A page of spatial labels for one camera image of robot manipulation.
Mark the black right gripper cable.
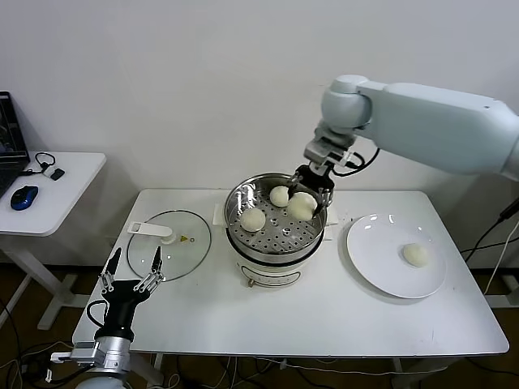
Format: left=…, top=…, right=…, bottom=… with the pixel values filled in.
left=332, top=145, right=382, bottom=177

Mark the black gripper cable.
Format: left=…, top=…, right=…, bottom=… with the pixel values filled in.
left=86, top=299, right=109, bottom=330
left=332, top=145, right=382, bottom=177

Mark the glass lid with white handle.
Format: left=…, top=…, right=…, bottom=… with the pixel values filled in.
left=127, top=209, right=212, bottom=283

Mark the white steamed baozi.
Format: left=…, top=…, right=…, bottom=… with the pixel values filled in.
left=241, top=207, right=268, bottom=233
left=286, top=192, right=319, bottom=222
left=402, top=242, right=430, bottom=268
left=269, top=185, right=291, bottom=207

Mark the round white plate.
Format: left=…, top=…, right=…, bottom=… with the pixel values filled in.
left=346, top=213, right=448, bottom=300

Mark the black laptop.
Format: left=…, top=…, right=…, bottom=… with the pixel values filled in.
left=0, top=91, right=32, bottom=202

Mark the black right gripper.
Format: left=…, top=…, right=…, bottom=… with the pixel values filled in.
left=286, top=161, right=336, bottom=220

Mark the black cable with plug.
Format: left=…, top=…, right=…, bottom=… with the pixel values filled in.
left=461, top=200, right=519, bottom=261

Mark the perforated steel steamer basket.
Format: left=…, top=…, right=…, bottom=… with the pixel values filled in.
left=224, top=173, right=328, bottom=264

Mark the black looped thin cable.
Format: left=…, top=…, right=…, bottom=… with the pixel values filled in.
left=19, top=152, right=58, bottom=177

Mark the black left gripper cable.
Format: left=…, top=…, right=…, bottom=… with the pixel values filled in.
left=86, top=299, right=109, bottom=330

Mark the white hanging cable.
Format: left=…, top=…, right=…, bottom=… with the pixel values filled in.
left=484, top=226, right=519, bottom=297

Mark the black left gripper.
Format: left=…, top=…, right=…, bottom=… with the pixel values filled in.
left=94, top=246, right=165, bottom=338

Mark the white side table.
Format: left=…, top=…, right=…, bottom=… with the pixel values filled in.
left=0, top=152, right=109, bottom=331

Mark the blue computer mouse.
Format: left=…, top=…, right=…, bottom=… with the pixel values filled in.
left=11, top=185, right=41, bottom=211

